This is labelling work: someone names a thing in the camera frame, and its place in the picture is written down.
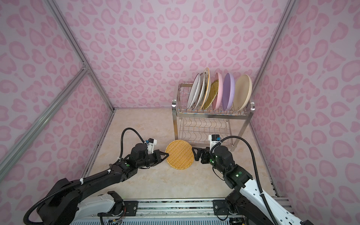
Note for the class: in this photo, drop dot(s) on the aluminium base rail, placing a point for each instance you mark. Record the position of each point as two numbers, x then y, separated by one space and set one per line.
112 205

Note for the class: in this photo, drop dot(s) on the green yellow woven plate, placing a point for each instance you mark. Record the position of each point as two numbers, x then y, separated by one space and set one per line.
212 94

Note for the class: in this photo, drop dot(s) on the aluminium frame profile left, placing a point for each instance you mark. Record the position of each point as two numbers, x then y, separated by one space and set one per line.
17 151

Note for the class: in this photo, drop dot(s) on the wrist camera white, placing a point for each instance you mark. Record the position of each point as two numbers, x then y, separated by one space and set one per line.
151 143
214 139

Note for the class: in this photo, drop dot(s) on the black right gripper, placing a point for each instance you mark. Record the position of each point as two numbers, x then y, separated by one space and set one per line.
202 154

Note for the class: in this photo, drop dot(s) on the purple plate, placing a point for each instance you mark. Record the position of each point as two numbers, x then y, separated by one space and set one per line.
228 91

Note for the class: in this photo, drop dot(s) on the white star cartoon plate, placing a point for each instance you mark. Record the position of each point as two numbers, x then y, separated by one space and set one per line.
206 86

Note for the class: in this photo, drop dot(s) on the aluminium frame profile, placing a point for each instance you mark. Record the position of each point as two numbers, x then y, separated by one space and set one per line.
283 22
17 151

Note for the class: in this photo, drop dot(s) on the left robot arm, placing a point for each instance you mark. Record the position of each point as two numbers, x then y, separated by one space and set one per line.
61 205

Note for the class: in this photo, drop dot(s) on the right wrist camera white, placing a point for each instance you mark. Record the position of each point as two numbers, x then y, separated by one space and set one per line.
214 139

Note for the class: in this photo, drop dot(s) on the white plate black rim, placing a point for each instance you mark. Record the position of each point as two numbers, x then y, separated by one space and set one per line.
193 92

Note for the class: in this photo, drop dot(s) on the orange woven pattern plate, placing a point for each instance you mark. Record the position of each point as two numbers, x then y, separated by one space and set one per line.
180 153

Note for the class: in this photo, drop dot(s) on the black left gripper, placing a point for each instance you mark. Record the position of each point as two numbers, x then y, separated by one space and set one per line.
157 157

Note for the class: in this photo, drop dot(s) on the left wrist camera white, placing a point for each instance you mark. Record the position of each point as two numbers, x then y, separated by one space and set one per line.
151 143

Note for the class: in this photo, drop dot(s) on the stainless steel dish rack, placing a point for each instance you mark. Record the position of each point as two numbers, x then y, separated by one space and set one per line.
195 125

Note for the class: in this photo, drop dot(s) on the cream beige plate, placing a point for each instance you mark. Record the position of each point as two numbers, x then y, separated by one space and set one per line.
243 90

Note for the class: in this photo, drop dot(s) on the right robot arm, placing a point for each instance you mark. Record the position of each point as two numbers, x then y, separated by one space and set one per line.
242 182

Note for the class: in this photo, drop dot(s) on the pink plate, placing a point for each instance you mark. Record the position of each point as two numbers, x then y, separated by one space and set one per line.
218 99

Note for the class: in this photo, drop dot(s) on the aluminium frame profile right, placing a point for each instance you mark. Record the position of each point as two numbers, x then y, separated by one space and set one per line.
283 22

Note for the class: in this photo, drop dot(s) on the white plate orange sunburst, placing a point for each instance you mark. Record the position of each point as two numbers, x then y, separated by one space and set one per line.
201 91

